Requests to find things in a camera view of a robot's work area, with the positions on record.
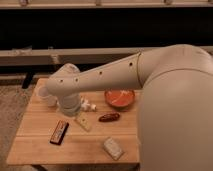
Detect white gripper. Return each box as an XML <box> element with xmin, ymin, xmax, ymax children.
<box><xmin>58</xmin><ymin>94</ymin><xmax>81</xmax><ymax>117</ymax></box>

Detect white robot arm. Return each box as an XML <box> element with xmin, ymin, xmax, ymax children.
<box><xmin>47</xmin><ymin>44</ymin><xmax>213</xmax><ymax>171</ymax></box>

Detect white sponge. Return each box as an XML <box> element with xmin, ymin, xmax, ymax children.
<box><xmin>103</xmin><ymin>137</ymin><xmax>124</xmax><ymax>160</ymax></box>

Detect small white toy object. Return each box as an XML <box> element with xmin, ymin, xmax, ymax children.
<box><xmin>81</xmin><ymin>98</ymin><xmax>97</xmax><ymax>112</ymax></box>

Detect white plastic cup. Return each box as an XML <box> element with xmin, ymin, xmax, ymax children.
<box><xmin>36</xmin><ymin>86</ymin><xmax>57</xmax><ymax>107</ymax></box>

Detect brown date-like object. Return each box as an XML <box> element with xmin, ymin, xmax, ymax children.
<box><xmin>99</xmin><ymin>113</ymin><xmax>120</xmax><ymax>122</ymax></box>

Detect wooden table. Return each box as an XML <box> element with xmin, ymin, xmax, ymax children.
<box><xmin>5</xmin><ymin>77</ymin><xmax>142</xmax><ymax>167</ymax></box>

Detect orange bowl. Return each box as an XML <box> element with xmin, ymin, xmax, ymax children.
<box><xmin>104</xmin><ymin>90</ymin><xmax>135</xmax><ymax>108</ymax></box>

